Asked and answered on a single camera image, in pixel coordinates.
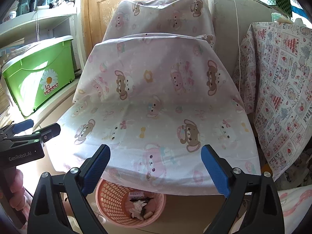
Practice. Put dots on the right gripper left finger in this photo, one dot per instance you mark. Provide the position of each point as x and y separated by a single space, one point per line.
93 168

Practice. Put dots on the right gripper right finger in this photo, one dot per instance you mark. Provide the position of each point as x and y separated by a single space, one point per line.
218 168

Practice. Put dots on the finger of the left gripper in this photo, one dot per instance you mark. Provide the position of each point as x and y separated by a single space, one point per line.
22 126

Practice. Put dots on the black plastic spoon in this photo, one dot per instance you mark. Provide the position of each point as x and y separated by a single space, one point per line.
145 200

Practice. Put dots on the white tissue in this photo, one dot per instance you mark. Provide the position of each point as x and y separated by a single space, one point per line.
136 211

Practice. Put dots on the small white plastic tube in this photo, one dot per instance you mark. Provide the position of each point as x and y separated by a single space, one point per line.
148 215

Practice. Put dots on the pink plastic trash basket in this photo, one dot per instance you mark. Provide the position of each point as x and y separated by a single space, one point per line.
113 202

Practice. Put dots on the person's left hand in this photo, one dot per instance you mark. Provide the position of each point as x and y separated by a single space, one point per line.
14 193

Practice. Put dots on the green La Mamma storage box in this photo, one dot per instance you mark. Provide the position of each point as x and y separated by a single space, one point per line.
35 72

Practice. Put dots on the pink bear bed sheet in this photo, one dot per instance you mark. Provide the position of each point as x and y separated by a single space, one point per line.
156 150

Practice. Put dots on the white shelf unit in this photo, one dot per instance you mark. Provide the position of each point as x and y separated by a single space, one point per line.
26 21

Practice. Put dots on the patchwork print blanket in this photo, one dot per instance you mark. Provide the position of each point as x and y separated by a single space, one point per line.
273 74

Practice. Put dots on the rear pink bear pillow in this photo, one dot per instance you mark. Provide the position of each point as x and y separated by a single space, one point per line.
181 17

